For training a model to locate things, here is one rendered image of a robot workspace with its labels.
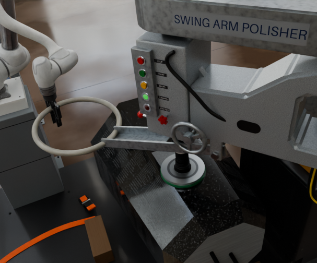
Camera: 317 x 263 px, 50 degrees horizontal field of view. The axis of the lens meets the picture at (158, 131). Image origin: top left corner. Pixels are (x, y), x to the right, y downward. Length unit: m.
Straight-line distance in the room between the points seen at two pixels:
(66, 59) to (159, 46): 0.92
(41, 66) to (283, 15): 1.29
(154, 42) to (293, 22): 0.46
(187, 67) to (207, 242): 0.77
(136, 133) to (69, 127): 1.83
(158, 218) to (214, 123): 0.60
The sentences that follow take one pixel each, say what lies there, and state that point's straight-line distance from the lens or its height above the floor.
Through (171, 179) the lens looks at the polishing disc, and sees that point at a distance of 1.62.
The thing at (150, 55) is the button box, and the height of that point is 1.50.
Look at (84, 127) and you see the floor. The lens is 3.48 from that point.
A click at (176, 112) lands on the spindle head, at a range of 1.31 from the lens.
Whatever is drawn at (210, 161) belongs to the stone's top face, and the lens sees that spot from 1.73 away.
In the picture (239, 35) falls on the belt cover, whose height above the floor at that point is 1.61.
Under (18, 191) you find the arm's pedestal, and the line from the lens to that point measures 2.80.
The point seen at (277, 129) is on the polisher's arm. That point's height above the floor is 1.30.
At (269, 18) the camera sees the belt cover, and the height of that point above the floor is 1.67.
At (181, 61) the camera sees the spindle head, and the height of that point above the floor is 1.49.
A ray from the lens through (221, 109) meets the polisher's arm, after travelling 1.22.
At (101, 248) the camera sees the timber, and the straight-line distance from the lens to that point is 2.32.
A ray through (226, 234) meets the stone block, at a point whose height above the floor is 0.74.
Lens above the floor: 2.03
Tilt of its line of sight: 39 degrees down
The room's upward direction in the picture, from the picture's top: 7 degrees counter-clockwise
